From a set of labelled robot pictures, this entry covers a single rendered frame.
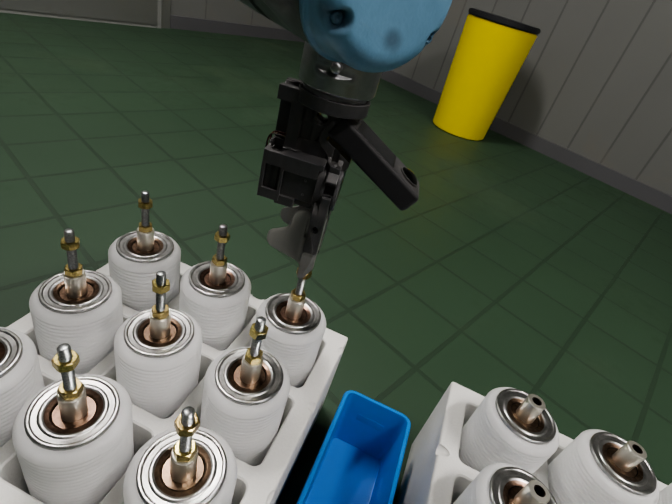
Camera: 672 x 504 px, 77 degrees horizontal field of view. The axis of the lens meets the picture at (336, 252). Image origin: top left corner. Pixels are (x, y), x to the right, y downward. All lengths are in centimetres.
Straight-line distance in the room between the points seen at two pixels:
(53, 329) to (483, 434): 52
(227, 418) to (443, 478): 27
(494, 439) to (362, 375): 36
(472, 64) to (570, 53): 64
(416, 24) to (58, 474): 44
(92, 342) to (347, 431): 41
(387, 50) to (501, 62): 233
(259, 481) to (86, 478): 17
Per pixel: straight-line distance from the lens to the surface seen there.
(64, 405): 46
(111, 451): 48
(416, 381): 91
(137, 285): 64
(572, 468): 64
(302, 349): 56
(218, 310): 58
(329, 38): 21
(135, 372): 52
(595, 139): 291
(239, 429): 50
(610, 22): 292
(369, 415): 71
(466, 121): 259
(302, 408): 57
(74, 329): 57
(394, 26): 21
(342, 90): 39
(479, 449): 61
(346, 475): 75
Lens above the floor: 64
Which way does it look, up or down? 34 degrees down
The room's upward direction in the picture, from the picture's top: 17 degrees clockwise
